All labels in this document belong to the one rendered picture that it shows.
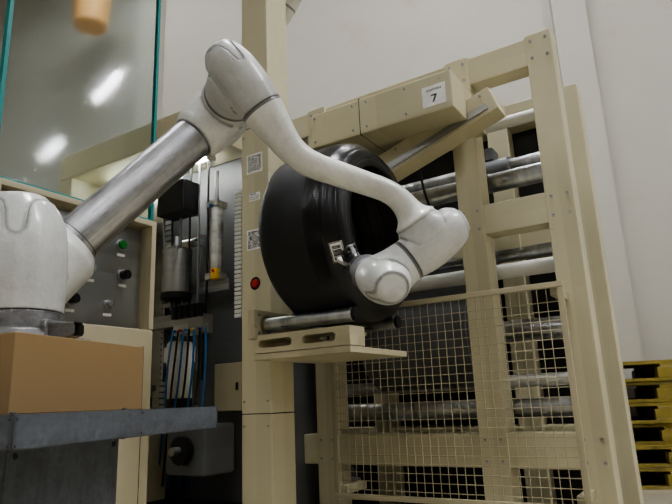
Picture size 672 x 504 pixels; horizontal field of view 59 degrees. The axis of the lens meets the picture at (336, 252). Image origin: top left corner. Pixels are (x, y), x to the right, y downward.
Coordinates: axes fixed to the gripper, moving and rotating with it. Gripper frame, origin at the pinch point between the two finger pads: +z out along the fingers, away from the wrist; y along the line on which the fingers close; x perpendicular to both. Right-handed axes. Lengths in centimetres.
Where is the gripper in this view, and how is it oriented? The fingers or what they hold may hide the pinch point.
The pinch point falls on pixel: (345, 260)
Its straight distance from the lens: 166.5
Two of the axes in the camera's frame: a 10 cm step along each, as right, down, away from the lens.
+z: -2.4, -1.3, 9.6
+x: 9.2, -3.4, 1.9
